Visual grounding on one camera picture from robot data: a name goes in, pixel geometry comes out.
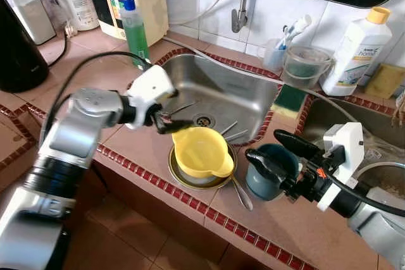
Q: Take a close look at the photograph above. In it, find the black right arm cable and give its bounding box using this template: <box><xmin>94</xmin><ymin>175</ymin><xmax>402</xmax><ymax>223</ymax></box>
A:
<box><xmin>323</xmin><ymin>169</ymin><xmax>405</xmax><ymax>217</ymax></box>

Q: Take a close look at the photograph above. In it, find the clear plastic bag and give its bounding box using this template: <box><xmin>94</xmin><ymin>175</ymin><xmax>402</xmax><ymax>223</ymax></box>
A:
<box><xmin>354</xmin><ymin>128</ymin><xmax>405</xmax><ymax>169</ymax></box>

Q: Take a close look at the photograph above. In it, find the green white plastic utensil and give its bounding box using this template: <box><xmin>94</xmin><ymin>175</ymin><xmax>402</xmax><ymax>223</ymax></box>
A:
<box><xmin>220</xmin><ymin>121</ymin><xmax>240</xmax><ymax>136</ymax></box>
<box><xmin>225</xmin><ymin>130</ymin><xmax>249</xmax><ymax>142</ymax></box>

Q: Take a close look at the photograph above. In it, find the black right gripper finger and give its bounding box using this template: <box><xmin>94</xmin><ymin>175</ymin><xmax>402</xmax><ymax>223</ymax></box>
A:
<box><xmin>246</xmin><ymin>148</ymin><xmax>298</xmax><ymax>190</ymax></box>
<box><xmin>273</xmin><ymin>129</ymin><xmax>325</xmax><ymax>161</ymax></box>

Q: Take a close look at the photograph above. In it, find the pale blue toothbrush cup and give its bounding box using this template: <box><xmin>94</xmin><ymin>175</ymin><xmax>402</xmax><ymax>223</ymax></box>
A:
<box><xmin>265</xmin><ymin>36</ymin><xmax>289</xmax><ymax>71</ymax></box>

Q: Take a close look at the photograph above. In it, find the yellow plastic bowl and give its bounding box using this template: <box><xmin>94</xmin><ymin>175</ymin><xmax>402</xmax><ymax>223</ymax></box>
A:
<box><xmin>172</xmin><ymin>126</ymin><xmax>235</xmax><ymax>179</ymax></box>

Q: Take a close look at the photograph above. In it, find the grey wall tap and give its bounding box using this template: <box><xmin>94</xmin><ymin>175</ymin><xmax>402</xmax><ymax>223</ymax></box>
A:
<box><xmin>231</xmin><ymin>0</ymin><xmax>252</xmax><ymax>34</ymax></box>

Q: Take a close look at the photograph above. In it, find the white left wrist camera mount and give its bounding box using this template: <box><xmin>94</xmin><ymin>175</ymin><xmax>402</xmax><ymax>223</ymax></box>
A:
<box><xmin>127</xmin><ymin>64</ymin><xmax>177</xmax><ymax>130</ymax></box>

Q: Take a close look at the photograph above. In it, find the steel spoon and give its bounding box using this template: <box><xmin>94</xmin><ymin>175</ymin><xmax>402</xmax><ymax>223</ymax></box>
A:
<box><xmin>229</xmin><ymin>174</ymin><xmax>254</xmax><ymax>212</ymax></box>

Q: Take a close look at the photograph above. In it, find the white blue toothbrush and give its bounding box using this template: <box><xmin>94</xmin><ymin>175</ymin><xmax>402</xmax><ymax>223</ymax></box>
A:
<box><xmin>277</xmin><ymin>14</ymin><xmax>313</xmax><ymax>49</ymax></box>

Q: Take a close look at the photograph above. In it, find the clear plastic cup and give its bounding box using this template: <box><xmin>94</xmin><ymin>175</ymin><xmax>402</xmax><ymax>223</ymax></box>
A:
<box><xmin>282</xmin><ymin>46</ymin><xmax>333</xmax><ymax>89</ymax></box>

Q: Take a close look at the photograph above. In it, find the cream water purifier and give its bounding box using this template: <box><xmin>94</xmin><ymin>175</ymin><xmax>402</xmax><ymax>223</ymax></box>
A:
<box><xmin>84</xmin><ymin>0</ymin><xmax>170</xmax><ymax>46</ymax></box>

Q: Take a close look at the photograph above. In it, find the black electric kettle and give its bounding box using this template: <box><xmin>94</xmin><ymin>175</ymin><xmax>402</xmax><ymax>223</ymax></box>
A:
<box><xmin>0</xmin><ymin>0</ymin><xmax>50</xmax><ymax>92</ymax></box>

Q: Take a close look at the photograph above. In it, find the green scouring pad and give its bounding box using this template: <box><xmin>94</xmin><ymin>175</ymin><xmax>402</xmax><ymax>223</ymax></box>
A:
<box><xmin>288</xmin><ymin>60</ymin><xmax>327</xmax><ymax>87</ymax></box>

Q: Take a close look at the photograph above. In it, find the dark red cabinet front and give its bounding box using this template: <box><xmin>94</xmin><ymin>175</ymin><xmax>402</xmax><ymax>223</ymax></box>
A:
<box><xmin>82</xmin><ymin>153</ymin><xmax>266</xmax><ymax>270</ymax></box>

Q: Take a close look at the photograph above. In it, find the green dish soap bottle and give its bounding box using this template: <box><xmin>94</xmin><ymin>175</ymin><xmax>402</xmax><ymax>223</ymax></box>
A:
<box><xmin>120</xmin><ymin>0</ymin><xmax>151</xmax><ymax>65</ymax></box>

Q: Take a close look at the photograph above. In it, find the stainless steel bowl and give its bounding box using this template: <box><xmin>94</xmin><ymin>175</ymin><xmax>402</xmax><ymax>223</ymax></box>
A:
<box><xmin>168</xmin><ymin>144</ymin><xmax>238</xmax><ymax>190</ymax></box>

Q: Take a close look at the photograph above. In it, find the yellow sponge cloth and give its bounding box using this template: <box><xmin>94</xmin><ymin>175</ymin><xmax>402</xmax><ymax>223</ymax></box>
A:
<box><xmin>364</xmin><ymin>63</ymin><xmax>405</xmax><ymax>100</ymax></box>

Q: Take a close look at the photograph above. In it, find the green yellow sponge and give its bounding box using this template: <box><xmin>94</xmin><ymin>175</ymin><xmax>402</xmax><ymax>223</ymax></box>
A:
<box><xmin>272</xmin><ymin>83</ymin><xmax>309</xmax><ymax>120</ymax></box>

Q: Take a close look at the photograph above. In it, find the black kettle power cord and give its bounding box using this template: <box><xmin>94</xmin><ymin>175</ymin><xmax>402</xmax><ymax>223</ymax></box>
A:
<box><xmin>38</xmin><ymin>30</ymin><xmax>69</xmax><ymax>68</ymax></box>

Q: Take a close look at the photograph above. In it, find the white detergent bottle yellow cap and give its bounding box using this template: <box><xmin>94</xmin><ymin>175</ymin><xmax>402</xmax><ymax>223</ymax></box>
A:
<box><xmin>321</xmin><ymin>6</ymin><xmax>393</xmax><ymax>97</ymax></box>

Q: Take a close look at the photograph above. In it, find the clear canister white lid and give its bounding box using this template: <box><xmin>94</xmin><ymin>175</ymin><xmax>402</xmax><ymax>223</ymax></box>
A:
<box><xmin>0</xmin><ymin>0</ymin><xmax>56</xmax><ymax>45</ymax></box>

